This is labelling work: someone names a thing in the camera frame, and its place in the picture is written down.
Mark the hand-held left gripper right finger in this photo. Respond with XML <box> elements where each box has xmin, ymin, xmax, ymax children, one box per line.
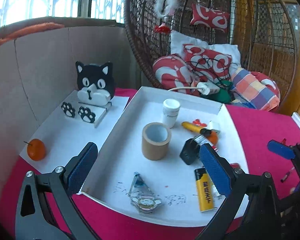
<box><xmin>195</xmin><ymin>144</ymin><xmax>282</xmax><ymax>240</ymax></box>

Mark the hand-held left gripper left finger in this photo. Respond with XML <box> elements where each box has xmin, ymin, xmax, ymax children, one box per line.
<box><xmin>15</xmin><ymin>142</ymin><xmax>98</xmax><ymax>240</ymax></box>

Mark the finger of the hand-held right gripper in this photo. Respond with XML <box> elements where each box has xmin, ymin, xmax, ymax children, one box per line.
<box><xmin>267</xmin><ymin>140</ymin><xmax>300</xmax><ymax>167</ymax></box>

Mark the small orange ball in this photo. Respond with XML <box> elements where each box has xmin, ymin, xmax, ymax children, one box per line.
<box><xmin>205</xmin><ymin>131</ymin><xmax>219</xmax><ymax>145</ymax></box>

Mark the long yellow tube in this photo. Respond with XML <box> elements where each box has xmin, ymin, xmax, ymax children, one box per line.
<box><xmin>182</xmin><ymin>121</ymin><xmax>213</xmax><ymax>135</ymax></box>

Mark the white tray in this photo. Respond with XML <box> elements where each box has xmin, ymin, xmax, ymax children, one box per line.
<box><xmin>76</xmin><ymin>86</ymin><xmax>249</xmax><ymax>228</ymax></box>

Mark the white plastic bottle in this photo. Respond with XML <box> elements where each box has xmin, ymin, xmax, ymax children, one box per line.
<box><xmin>162</xmin><ymin>99</ymin><xmax>181</xmax><ymax>129</ymax></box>

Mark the yellow lighter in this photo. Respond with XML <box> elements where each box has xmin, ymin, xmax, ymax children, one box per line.
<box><xmin>194</xmin><ymin>167</ymin><xmax>215</xmax><ymax>212</ymax></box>

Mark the red pen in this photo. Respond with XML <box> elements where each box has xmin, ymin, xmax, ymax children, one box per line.
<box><xmin>280</xmin><ymin>166</ymin><xmax>295</xmax><ymax>183</ymax></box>

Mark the pink tablecloth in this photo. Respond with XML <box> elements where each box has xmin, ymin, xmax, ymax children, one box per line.
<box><xmin>0</xmin><ymin>87</ymin><xmax>300</xmax><ymax>240</ymax></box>

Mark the black plug adapter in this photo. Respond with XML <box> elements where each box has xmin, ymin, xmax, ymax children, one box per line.
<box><xmin>179</xmin><ymin>138</ymin><xmax>201</xmax><ymax>165</ymax></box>

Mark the white labelled small tube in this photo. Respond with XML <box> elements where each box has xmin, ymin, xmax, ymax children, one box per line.
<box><xmin>193</xmin><ymin>134</ymin><xmax>209</xmax><ymax>146</ymax></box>

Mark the white paper sheet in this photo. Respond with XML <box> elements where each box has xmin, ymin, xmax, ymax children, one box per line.
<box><xmin>19</xmin><ymin>90</ymin><xmax>130</xmax><ymax>174</ymax></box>

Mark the orange tangerine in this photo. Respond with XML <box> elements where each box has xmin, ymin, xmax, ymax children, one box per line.
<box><xmin>24</xmin><ymin>139</ymin><xmax>46</xmax><ymax>162</ymax></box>

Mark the clear triangular prism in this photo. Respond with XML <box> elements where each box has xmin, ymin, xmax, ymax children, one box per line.
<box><xmin>129</xmin><ymin>172</ymin><xmax>153</xmax><ymax>197</ymax></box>

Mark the brown tape roll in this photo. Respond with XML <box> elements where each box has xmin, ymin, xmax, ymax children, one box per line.
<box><xmin>142</xmin><ymin>122</ymin><xmax>172</xmax><ymax>161</ymax></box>

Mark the plaid cushion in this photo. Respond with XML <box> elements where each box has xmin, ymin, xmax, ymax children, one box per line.
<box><xmin>230</xmin><ymin>67</ymin><xmax>280</xmax><ymax>111</ymax></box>

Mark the round red white cushion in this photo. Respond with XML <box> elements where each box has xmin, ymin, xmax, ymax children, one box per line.
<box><xmin>250</xmin><ymin>71</ymin><xmax>281</xmax><ymax>105</ymax></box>

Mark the green pouch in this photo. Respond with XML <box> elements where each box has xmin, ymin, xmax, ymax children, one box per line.
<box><xmin>212</xmin><ymin>80</ymin><xmax>232</xmax><ymax>103</ymax></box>

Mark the white power adapter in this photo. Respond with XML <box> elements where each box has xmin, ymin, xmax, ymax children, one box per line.
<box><xmin>197</xmin><ymin>81</ymin><xmax>220</xmax><ymax>95</ymax></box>

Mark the black white cat holder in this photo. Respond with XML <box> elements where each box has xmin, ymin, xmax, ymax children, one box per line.
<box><xmin>61</xmin><ymin>61</ymin><xmax>115</xmax><ymax>128</ymax></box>

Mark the wicker hanging chair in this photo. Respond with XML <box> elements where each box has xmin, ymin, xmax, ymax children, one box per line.
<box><xmin>124</xmin><ymin>0</ymin><xmax>299</xmax><ymax>115</ymax></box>

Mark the cardboard panel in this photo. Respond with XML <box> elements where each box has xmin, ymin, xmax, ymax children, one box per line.
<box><xmin>0</xmin><ymin>17</ymin><xmax>140</xmax><ymax>170</ymax></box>

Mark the square red white cushion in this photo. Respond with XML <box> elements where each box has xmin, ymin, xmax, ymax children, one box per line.
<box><xmin>182</xmin><ymin>44</ymin><xmax>233</xmax><ymax>80</ymax></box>

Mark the white pillow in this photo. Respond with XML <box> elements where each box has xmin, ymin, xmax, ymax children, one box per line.
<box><xmin>170</xmin><ymin>30</ymin><xmax>241</xmax><ymax>68</ymax></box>

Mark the orange cloth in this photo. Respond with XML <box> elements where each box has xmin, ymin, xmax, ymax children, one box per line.
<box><xmin>0</xmin><ymin>22</ymin><xmax>65</xmax><ymax>52</ymax></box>

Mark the small red white cushion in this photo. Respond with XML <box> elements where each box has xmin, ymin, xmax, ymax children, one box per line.
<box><xmin>190</xmin><ymin>3</ymin><xmax>231</xmax><ymax>33</ymax></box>

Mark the window with lattice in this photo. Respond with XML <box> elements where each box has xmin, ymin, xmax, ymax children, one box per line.
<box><xmin>0</xmin><ymin>0</ymin><xmax>130</xmax><ymax>30</ymax></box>

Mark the white feather dreamcatcher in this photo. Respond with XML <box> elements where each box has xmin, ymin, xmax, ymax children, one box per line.
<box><xmin>144</xmin><ymin>0</ymin><xmax>205</xmax><ymax>34</ymax></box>

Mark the clear acrylic keychain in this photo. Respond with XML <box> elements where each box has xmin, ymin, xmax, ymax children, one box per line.
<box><xmin>130</xmin><ymin>195</ymin><xmax>163</xmax><ymax>214</ymax></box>

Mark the black cable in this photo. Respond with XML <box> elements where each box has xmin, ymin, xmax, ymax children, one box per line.
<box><xmin>190</xmin><ymin>57</ymin><xmax>232</xmax><ymax>90</ymax></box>

